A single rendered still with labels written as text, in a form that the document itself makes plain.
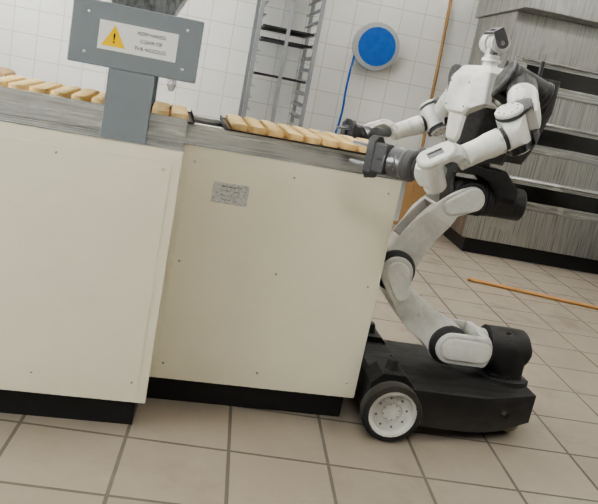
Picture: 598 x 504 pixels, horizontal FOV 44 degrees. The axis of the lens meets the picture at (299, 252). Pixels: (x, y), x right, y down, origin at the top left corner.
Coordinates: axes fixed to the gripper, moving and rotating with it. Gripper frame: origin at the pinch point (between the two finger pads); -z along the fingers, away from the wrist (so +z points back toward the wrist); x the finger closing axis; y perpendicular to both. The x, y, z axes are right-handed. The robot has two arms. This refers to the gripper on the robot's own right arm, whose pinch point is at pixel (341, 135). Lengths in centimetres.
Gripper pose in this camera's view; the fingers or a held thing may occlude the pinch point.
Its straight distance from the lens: 274.2
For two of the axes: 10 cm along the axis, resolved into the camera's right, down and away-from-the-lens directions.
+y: 7.9, 2.9, -5.5
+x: 1.9, -9.6, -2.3
